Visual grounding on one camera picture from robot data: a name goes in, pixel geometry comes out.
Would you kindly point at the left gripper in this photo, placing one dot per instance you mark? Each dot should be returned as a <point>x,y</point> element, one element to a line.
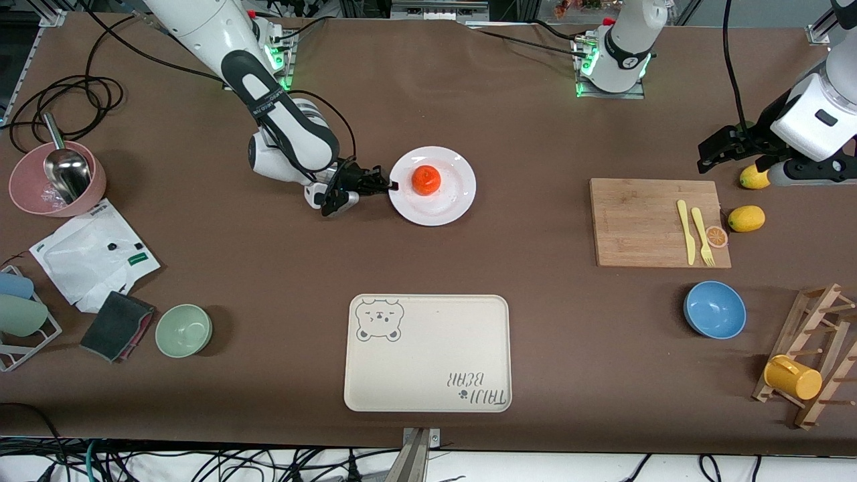
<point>754,136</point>

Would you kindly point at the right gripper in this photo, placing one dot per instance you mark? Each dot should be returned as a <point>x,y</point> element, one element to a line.
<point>349,178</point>

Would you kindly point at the orange fruit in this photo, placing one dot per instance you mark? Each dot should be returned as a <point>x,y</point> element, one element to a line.
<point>426,181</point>

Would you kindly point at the white round plate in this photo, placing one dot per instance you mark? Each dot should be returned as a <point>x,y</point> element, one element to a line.
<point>455,201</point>

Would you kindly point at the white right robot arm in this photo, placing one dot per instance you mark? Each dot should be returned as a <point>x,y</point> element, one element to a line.
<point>201,27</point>

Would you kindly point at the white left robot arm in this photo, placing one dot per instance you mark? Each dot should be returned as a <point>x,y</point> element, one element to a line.
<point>629,40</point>

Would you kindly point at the yellow lemon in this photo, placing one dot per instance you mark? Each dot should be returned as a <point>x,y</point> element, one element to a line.
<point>746,219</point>
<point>753,179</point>

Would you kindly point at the yellow plastic fork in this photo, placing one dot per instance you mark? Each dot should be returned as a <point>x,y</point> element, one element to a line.
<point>702,231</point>

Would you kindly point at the toy orange slice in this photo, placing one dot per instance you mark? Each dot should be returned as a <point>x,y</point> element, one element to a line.
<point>717,237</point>

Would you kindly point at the yellow plastic knife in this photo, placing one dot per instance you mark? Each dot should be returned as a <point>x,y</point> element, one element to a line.
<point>686,234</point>

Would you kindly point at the bamboo cutting board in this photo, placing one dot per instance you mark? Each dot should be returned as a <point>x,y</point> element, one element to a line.
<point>636,224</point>

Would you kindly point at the blue bowl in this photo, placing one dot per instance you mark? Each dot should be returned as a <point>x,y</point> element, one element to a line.
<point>714,310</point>

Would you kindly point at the cream bear print tray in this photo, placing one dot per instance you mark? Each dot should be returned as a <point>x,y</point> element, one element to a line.
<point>428,361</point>

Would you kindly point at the wooden peg rack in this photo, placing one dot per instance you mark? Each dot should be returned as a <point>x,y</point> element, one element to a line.
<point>783,341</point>

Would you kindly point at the pale green bowl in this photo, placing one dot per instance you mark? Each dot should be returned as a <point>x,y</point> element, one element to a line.
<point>183,331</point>

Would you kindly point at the yellow cup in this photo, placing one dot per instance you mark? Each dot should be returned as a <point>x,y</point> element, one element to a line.
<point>793,378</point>

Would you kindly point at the dark grey folded cloth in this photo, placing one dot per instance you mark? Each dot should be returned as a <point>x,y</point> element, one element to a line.
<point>115,327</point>

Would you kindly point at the white plastic bag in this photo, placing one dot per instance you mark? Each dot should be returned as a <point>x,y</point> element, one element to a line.
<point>80,254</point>

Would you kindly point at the metal scoop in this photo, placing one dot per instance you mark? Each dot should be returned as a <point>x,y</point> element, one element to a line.
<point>67,174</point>

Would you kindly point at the pink bowl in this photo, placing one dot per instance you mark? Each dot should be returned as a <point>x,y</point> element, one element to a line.
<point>27,187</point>

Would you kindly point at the pale blue cup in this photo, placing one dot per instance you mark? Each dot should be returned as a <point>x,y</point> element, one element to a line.
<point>13,286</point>

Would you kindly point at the pale green cup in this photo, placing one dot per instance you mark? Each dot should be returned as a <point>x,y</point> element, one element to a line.
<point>20,316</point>

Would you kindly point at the aluminium frame bracket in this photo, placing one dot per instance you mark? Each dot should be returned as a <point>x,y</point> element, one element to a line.
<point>820,35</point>
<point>52,18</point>

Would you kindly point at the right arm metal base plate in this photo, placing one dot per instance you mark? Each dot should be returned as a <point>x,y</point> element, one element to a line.
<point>289,67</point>

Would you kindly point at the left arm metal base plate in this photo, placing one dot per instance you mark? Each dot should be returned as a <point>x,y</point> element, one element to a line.
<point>581,90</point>

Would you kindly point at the metal table edge bracket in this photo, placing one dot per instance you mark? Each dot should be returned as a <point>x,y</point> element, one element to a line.
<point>415,455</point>

